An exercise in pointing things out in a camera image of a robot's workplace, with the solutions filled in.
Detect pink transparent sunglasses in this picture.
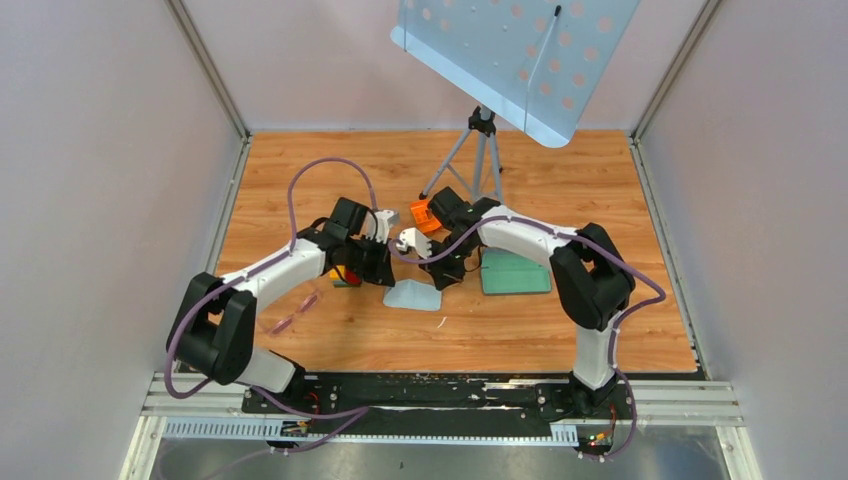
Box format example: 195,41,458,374
261,290,322,337

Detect orange D-shaped toy block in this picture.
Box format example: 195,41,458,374
409,199,442,235

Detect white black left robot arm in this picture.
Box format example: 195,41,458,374
166,198,399,413

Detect stacked colourful toy bricks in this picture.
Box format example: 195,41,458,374
329,265,363,288

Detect grey tripod stand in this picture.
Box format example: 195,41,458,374
418,105,505,203

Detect light blue cleaning cloth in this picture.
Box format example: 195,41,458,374
383,279,442,312

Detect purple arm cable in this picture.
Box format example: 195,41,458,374
387,215,668,462
163,156,379,458

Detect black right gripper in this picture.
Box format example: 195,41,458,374
419,235,476,292

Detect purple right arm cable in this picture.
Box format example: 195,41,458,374
387,215,668,462

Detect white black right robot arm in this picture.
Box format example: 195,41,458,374
421,187,635,418

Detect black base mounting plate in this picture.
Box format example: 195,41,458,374
242,372,633,440

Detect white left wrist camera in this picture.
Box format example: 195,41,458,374
367,209,400,243

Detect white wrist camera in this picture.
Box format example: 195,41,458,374
395,227,432,259
367,209,400,243

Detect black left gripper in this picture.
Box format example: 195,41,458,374
345,234,396,288

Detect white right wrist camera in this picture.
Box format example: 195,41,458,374
395,227,432,259

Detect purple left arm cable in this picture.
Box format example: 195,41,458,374
163,156,379,458

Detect perforated light blue stand tray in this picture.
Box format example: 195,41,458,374
390,0,639,148

